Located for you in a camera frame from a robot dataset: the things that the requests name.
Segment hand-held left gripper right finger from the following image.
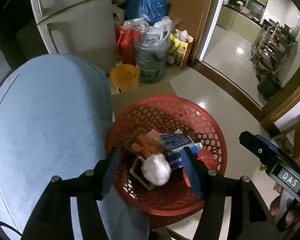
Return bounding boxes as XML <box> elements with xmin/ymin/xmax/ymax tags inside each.
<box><xmin>181</xmin><ymin>146</ymin><xmax>282</xmax><ymax>240</ymax></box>

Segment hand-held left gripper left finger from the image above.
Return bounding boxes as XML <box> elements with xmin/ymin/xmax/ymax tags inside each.
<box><xmin>22</xmin><ymin>146</ymin><xmax>121</xmax><ymax>240</ymax></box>

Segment red plastic bag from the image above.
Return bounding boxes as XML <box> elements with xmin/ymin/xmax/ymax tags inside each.
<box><xmin>182</xmin><ymin>149</ymin><xmax>217</xmax><ymax>188</ymax></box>

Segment red plastic basket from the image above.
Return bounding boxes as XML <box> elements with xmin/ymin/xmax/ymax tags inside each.
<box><xmin>105</xmin><ymin>95</ymin><xmax>227</xmax><ymax>215</ymax></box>

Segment person's right hand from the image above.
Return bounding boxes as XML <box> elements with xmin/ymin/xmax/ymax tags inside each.
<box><xmin>269</xmin><ymin>180</ymin><xmax>300</xmax><ymax>228</ymax></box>

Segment white plastic bag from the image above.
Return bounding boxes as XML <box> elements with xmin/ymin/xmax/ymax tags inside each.
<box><xmin>141</xmin><ymin>153</ymin><xmax>172</xmax><ymax>186</ymax></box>

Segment silver refrigerator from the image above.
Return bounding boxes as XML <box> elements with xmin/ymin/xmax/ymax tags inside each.
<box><xmin>29</xmin><ymin>0</ymin><xmax>118</xmax><ymax>70</ymax></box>

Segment white plastic bags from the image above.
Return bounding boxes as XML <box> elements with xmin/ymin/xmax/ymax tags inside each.
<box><xmin>122</xmin><ymin>16</ymin><xmax>175</xmax><ymax>40</ymax></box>

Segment orange white cardboard box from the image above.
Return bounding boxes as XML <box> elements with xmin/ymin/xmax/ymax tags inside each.
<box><xmin>126</xmin><ymin>128</ymin><xmax>165</xmax><ymax>158</ymax></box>

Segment metal kitchen rack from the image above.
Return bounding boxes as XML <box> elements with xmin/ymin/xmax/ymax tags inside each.
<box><xmin>251</xmin><ymin>19</ymin><xmax>299</xmax><ymax>80</ymax></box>

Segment yellow shopping bag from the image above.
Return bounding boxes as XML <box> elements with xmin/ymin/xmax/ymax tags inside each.
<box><xmin>168</xmin><ymin>29</ymin><xmax>194</xmax><ymax>70</ymax></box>

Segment wooden shelf unit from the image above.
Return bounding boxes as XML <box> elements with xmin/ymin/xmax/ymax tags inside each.
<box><xmin>150</xmin><ymin>0</ymin><xmax>217</xmax><ymax>60</ymax></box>

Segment clear plastic water jug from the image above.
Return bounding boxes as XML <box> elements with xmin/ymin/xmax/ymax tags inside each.
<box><xmin>134</xmin><ymin>33</ymin><xmax>170</xmax><ymax>83</ymax></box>

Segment red shopping bag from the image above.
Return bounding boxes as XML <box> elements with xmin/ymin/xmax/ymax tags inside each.
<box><xmin>116</xmin><ymin>27</ymin><xmax>142</xmax><ymax>65</ymax></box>

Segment large blue plastic bag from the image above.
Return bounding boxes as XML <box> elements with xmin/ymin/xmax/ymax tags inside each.
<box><xmin>124</xmin><ymin>0</ymin><xmax>170</xmax><ymax>25</ymax></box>

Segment torn blue milk carton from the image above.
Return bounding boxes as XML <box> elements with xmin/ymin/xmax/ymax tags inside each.
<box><xmin>160</xmin><ymin>133</ymin><xmax>203</xmax><ymax>169</ymax></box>

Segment dark bin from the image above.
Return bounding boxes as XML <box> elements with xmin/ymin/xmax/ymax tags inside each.
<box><xmin>257</xmin><ymin>74</ymin><xmax>283</xmax><ymax>99</ymax></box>

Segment flat cardboard sheet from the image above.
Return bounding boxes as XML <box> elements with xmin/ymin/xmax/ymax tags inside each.
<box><xmin>111</xmin><ymin>80</ymin><xmax>178</xmax><ymax>120</ymax></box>

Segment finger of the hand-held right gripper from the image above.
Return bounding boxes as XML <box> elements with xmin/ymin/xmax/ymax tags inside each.
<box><xmin>255</xmin><ymin>134</ymin><xmax>294</xmax><ymax>163</ymax></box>
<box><xmin>239</xmin><ymin>131</ymin><xmax>278</xmax><ymax>167</ymax></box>

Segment yellow bucket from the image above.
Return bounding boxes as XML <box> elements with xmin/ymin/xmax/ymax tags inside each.
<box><xmin>109</xmin><ymin>64</ymin><xmax>140</xmax><ymax>95</ymax></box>

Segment black cable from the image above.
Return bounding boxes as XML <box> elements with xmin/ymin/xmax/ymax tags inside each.
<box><xmin>0</xmin><ymin>220</ymin><xmax>23</xmax><ymax>235</ymax></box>

